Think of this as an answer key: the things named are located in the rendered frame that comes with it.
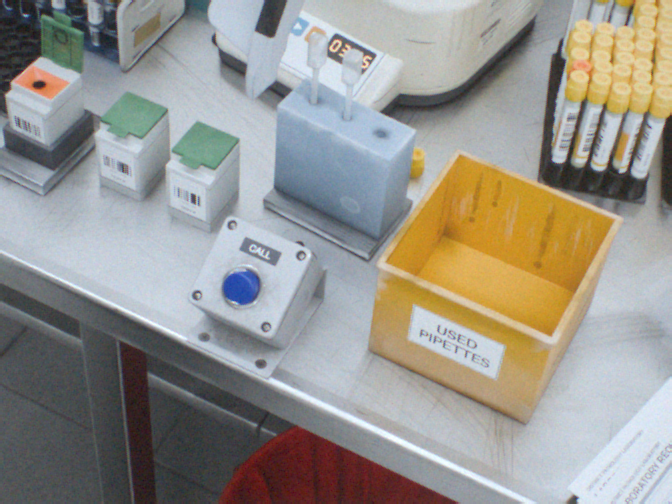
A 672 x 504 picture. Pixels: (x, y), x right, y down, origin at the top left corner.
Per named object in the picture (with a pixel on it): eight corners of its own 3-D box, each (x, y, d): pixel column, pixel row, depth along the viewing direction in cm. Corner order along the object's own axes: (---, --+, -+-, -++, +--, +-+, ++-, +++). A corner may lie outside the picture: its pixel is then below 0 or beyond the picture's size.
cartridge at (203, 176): (166, 214, 105) (164, 155, 99) (197, 178, 107) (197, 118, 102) (210, 234, 103) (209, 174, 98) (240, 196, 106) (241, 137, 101)
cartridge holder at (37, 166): (-10, 170, 106) (-16, 139, 104) (59, 108, 112) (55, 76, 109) (43, 197, 105) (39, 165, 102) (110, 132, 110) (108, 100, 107)
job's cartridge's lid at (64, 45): (39, 8, 101) (43, 5, 102) (40, 58, 104) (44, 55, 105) (79, 26, 100) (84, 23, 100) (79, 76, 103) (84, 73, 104)
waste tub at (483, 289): (362, 351, 97) (374, 264, 89) (439, 236, 105) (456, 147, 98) (528, 429, 93) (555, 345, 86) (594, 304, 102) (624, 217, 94)
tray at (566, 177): (645, 205, 109) (653, 184, 107) (536, 185, 110) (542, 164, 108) (650, 70, 120) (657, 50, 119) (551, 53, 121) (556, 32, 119)
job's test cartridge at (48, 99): (12, 146, 106) (3, 88, 102) (48, 113, 109) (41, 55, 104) (52, 165, 105) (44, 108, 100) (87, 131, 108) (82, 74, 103)
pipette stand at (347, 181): (262, 206, 106) (265, 116, 98) (309, 157, 110) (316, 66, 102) (367, 261, 103) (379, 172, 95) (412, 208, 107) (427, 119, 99)
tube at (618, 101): (603, 190, 109) (634, 96, 101) (584, 189, 109) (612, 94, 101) (601, 176, 110) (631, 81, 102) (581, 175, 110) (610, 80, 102)
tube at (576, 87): (545, 165, 111) (571, 66, 102) (565, 170, 110) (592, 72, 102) (541, 178, 109) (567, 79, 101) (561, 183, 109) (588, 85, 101)
